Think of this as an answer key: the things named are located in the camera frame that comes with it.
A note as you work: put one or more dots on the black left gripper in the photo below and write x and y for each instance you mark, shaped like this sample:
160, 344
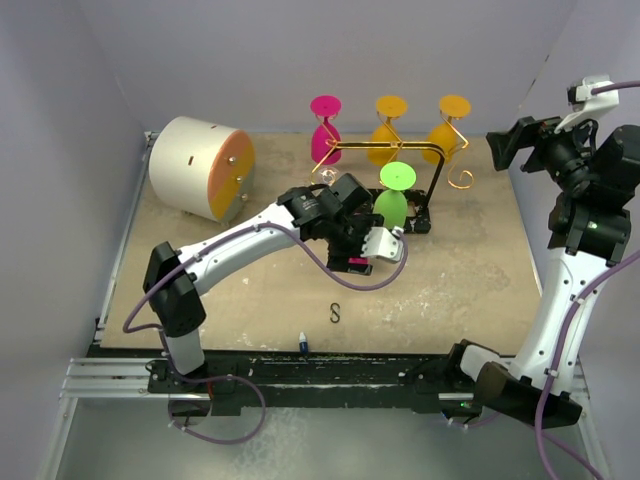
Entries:
338, 261

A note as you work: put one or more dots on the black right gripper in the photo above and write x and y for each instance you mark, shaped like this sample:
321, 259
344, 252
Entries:
530, 132

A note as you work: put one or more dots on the clear glass cup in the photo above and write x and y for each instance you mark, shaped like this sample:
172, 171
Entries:
325, 176

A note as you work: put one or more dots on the green wine glass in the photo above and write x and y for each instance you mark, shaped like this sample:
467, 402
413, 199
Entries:
396, 177

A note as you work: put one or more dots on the orange wine glass front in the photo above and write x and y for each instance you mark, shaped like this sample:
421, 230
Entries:
445, 135

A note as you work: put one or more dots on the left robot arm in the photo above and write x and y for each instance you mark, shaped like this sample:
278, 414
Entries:
176, 279

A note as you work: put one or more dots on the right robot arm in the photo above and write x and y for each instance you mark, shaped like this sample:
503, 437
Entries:
590, 228

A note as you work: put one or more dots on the black marble rack base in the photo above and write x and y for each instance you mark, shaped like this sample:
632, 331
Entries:
418, 219

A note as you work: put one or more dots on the black S hook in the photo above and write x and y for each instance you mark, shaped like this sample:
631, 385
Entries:
335, 313

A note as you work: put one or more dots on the small white dropper bottle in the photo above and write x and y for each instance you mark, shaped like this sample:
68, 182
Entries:
303, 344

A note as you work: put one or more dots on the white round drawer box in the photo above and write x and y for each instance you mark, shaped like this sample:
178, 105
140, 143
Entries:
202, 168

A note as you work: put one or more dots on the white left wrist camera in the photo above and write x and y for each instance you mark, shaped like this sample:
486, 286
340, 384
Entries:
383, 244

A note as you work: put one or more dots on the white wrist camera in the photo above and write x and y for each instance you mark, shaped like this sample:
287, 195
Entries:
383, 244
587, 105

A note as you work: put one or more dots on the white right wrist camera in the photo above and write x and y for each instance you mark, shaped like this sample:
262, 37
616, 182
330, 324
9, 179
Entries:
587, 105

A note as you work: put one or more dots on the gold wire wine glass rack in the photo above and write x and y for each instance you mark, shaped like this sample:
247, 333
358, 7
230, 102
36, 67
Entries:
386, 143

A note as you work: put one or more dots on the aluminium frame rail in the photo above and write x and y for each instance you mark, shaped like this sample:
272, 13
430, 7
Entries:
103, 378

